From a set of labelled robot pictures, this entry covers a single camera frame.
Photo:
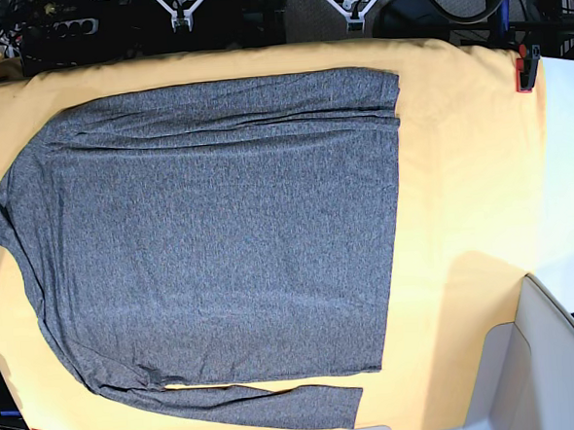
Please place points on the black round stand base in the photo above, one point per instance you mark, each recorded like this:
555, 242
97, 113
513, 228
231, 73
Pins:
410, 19

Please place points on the black power strip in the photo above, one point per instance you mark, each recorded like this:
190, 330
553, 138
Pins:
72, 28

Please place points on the grey long-sleeve T-shirt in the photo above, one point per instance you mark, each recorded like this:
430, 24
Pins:
208, 251

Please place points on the white cardboard box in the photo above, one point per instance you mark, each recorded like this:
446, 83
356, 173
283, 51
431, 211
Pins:
525, 380

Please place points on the red black clamp right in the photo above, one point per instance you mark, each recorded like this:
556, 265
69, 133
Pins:
526, 67

